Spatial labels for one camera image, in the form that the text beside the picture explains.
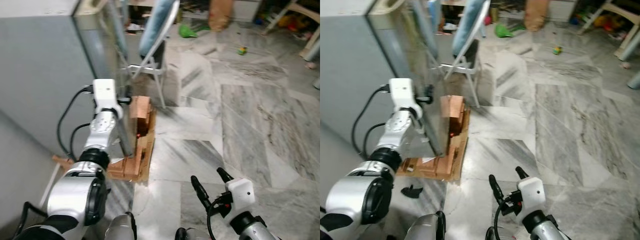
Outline wooden fridge stand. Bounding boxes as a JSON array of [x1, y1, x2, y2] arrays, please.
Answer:
[[394, 94, 471, 182], [52, 95, 157, 182]]

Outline grey fridge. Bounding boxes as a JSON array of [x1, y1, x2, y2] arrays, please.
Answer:
[[0, 0, 97, 157], [320, 0, 393, 163]]

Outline metal chair with blue cushion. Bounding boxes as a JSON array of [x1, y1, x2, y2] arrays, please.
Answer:
[[126, 0, 181, 109], [442, 0, 492, 109]]

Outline silver left robot leg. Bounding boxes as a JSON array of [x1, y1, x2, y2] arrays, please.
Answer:
[[404, 210, 447, 240], [104, 211, 139, 240]]

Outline small black floor object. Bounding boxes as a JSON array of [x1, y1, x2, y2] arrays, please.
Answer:
[[401, 183, 424, 200]]

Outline green plastic toy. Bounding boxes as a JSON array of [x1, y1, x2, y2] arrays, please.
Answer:
[[179, 22, 200, 39], [494, 22, 517, 39]]

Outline brown paper bag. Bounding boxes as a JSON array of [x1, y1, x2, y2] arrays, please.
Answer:
[[208, 0, 235, 32], [523, 0, 550, 32]]

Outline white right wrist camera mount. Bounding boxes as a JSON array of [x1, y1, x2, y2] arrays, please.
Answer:
[[516, 176, 546, 212], [224, 178, 255, 212]]

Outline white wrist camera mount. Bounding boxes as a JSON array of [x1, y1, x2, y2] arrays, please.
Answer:
[[388, 77, 419, 119], [93, 78, 124, 119], [516, 176, 546, 212], [224, 178, 255, 212]]

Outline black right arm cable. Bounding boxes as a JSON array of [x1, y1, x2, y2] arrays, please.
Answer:
[[493, 199, 516, 240], [206, 198, 232, 240]]

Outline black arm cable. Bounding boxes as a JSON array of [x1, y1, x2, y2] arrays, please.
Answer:
[[206, 198, 232, 240], [493, 199, 516, 240], [56, 84, 96, 157], [351, 84, 392, 157]]

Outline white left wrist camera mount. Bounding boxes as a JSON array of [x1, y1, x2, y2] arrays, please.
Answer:
[[93, 78, 124, 119], [388, 77, 419, 119]]

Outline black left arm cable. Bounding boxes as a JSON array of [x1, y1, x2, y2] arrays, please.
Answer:
[[351, 84, 392, 157], [56, 84, 96, 157]]

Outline light wooden furniture frame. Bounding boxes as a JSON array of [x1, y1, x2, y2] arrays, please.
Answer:
[[264, 0, 321, 62], [576, 0, 640, 62]]

